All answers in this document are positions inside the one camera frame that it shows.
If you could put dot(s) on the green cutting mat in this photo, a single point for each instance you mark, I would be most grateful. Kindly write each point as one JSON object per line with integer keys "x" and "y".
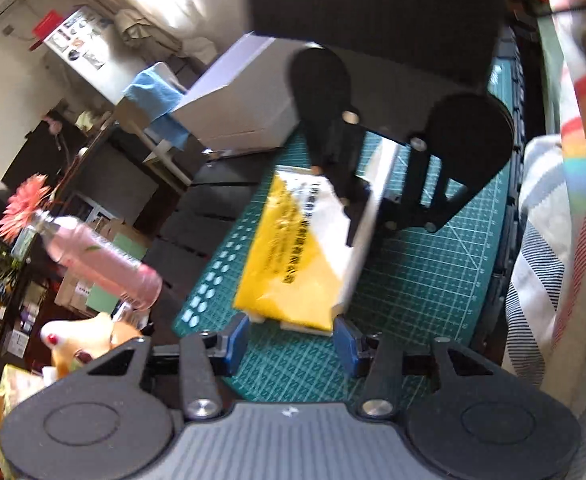
{"x": 423, "y": 285}

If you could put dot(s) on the white and yellow shopping bag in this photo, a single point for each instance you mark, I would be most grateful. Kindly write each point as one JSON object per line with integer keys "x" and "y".
{"x": 293, "y": 260}

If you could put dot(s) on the colourful striped cloth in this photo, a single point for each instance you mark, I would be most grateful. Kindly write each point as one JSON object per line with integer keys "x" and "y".
{"x": 573, "y": 160}

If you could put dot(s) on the pink headphones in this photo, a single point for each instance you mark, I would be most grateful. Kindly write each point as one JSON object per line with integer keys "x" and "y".
{"x": 53, "y": 124}

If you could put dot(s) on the pink paper flower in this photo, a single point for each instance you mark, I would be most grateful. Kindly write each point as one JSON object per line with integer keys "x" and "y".
{"x": 23, "y": 207}

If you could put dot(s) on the red box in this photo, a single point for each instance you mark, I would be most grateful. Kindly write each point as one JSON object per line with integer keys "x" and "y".
{"x": 48, "y": 27}

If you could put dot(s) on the grey hanging cloth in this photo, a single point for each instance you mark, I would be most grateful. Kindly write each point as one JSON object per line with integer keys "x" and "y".
{"x": 133, "y": 27}

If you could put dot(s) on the blue towel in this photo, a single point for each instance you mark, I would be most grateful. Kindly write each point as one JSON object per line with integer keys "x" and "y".
{"x": 155, "y": 97}

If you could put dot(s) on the flat cardboard boxes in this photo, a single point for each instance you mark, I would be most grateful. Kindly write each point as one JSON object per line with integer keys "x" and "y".
{"x": 78, "y": 290}

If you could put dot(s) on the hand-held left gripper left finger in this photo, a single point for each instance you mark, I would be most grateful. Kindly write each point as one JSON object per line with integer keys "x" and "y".
{"x": 238, "y": 342}

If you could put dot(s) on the pink plastic bottle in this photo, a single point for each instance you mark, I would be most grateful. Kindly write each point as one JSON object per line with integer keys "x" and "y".
{"x": 103, "y": 260}

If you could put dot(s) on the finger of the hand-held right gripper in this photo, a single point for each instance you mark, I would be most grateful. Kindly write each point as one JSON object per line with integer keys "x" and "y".
{"x": 433, "y": 200}
{"x": 340, "y": 160}

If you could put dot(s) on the white chair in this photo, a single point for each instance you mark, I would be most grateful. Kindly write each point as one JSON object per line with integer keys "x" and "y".
{"x": 163, "y": 150}

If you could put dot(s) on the white cardboard box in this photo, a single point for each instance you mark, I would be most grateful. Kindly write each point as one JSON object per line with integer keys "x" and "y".
{"x": 238, "y": 95}

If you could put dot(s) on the yellow tissue box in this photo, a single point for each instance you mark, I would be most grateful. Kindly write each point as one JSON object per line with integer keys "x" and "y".
{"x": 3, "y": 410}

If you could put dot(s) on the orange toy kettle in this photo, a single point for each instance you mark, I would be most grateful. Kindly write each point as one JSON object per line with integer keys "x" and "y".
{"x": 88, "y": 340}

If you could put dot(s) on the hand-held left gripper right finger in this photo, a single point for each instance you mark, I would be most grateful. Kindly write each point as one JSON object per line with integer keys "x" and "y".
{"x": 345, "y": 347}

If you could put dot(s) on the green board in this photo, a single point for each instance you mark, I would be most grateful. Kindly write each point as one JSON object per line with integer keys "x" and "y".
{"x": 104, "y": 297}

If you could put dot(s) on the silver refrigerator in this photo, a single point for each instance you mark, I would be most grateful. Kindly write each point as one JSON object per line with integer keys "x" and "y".
{"x": 93, "y": 55}

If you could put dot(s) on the black monitor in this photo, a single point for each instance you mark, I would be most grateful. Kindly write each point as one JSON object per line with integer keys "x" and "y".
{"x": 38, "y": 155}

